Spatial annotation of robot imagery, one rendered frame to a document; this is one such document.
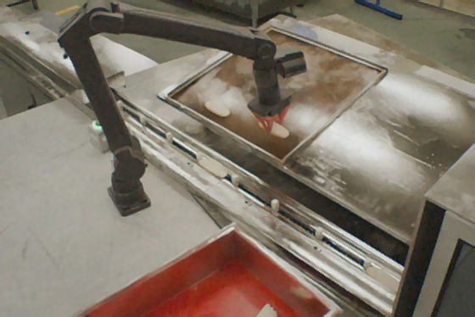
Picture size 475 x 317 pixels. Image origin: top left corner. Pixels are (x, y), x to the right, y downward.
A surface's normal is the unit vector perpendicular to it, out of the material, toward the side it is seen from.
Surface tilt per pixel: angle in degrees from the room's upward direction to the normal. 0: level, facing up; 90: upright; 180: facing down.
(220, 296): 0
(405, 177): 10
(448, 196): 0
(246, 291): 0
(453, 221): 90
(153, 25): 87
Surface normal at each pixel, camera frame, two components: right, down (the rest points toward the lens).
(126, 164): 0.26, 0.58
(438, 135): -0.18, -0.70
